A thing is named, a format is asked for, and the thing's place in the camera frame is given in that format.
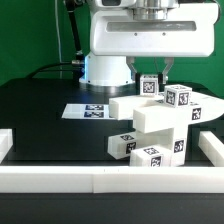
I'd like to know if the white chair seat part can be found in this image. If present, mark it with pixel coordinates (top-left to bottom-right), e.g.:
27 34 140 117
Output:
133 99 189 166

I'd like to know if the white thin cable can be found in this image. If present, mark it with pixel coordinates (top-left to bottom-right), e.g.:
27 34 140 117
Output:
54 0 64 80

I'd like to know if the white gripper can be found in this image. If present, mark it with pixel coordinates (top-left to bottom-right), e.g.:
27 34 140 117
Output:
90 3 218 84

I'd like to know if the white right fence rail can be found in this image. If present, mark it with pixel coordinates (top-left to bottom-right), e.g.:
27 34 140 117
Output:
198 131 224 167

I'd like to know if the white tagged cube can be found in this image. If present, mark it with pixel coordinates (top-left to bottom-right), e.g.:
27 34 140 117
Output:
164 84 192 108
140 75 159 96

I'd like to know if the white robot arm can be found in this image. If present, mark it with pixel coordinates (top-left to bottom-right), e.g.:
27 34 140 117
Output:
64 0 221 87

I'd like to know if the white fence rail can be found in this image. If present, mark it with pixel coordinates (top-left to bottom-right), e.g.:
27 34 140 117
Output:
198 131 224 167
0 166 224 193

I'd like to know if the white front fence rail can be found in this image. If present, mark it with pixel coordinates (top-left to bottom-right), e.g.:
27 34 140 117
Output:
0 166 224 193

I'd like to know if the black cable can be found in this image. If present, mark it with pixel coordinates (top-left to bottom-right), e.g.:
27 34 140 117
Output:
25 0 86 80

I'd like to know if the white tag plate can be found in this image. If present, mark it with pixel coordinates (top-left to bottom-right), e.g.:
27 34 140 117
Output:
62 104 110 120

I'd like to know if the white left fence block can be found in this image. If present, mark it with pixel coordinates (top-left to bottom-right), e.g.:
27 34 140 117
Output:
0 129 13 163

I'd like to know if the white chair back frame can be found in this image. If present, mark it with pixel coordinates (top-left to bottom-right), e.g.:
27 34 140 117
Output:
109 92 224 133

